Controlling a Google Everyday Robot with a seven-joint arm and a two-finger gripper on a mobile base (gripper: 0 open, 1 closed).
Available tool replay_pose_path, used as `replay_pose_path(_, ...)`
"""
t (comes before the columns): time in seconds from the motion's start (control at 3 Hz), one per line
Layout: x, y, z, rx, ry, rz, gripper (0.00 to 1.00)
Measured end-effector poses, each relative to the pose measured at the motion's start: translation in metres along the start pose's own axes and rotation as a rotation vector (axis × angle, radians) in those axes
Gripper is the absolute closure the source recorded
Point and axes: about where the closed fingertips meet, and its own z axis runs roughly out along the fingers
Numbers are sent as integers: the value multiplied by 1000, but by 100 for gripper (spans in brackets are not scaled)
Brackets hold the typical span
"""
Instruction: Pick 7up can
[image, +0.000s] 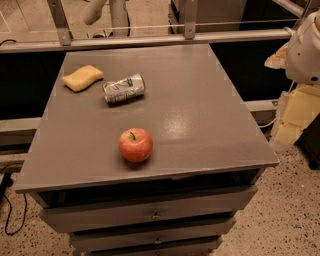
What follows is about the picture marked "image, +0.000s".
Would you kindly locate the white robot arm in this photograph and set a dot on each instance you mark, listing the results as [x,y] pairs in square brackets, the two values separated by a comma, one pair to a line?
[302,63]

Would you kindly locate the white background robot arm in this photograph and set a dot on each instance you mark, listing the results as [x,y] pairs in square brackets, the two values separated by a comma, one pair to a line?
[120,22]

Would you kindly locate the crushed silver 7up can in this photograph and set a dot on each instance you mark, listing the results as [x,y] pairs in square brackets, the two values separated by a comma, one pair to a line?
[124,89]

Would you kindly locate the red apple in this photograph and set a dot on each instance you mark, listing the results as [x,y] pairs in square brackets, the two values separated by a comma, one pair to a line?
[135,145]

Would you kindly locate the grey drawer cabinet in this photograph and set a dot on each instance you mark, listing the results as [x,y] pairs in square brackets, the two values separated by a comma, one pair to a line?
[153,160]

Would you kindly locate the yellow sponge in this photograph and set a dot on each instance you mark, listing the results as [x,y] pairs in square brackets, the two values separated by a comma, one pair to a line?
[82,78]

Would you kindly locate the top grey drawer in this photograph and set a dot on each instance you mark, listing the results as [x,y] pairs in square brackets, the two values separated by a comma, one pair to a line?
[145,210]

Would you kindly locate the grey drawer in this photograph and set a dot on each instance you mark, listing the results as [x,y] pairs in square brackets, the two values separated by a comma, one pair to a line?
[172,248]
[155,233]
[145,210]

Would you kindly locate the middle grey drawer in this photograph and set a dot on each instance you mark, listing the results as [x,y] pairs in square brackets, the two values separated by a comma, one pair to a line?
[155,233]

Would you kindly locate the bottom grey drawer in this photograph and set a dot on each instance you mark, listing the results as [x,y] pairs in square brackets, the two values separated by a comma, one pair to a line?
[172,248]

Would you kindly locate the yellow foam blocks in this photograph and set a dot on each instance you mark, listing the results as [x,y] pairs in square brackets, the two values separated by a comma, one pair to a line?
[296,111]

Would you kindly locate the grey metal rail frame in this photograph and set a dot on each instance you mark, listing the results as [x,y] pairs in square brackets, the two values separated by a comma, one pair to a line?
[48,25]

